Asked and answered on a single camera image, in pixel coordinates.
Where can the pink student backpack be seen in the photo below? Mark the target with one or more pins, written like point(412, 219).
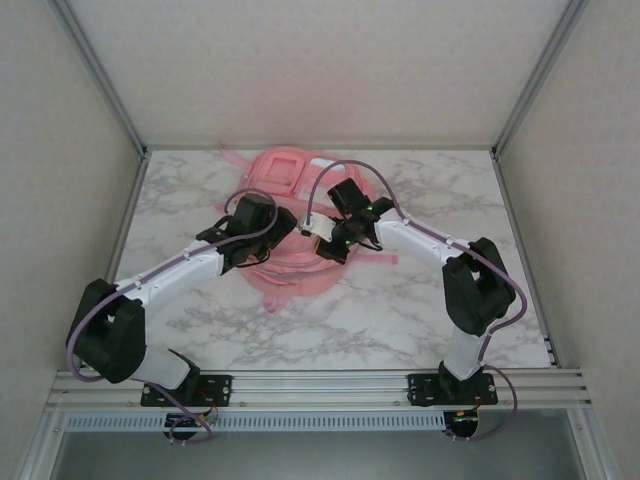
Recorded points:
point(295, 285)

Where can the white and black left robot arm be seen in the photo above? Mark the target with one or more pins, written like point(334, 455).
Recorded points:
point(170, 275)

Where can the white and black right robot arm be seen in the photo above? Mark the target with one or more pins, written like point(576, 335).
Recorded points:
point(415, 242)

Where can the aluminium table side rail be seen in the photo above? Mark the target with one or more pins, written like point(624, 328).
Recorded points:
point(114, 260)
point(511, 200)

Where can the aluminium mounting rail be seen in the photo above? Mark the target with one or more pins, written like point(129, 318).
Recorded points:
point(320, 390)

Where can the aluminium frame post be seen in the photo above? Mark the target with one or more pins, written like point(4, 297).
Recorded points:
point(537, 75)
point(101, 75)

